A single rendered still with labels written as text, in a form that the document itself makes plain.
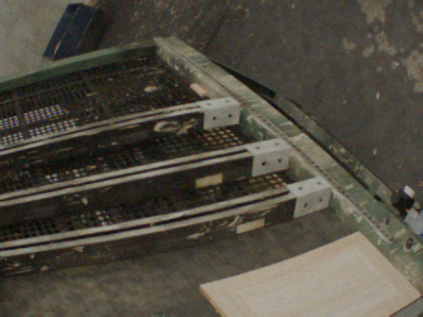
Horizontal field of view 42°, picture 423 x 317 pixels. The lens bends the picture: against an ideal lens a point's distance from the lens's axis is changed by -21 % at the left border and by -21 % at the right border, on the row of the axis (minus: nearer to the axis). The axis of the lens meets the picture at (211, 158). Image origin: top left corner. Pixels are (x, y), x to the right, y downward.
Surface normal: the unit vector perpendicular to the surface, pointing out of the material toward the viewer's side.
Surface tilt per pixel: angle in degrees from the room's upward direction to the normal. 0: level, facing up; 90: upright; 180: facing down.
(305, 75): 0
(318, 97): 0
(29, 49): 90
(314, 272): 59
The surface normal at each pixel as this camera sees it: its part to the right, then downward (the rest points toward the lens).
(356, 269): 0.06, -0.87
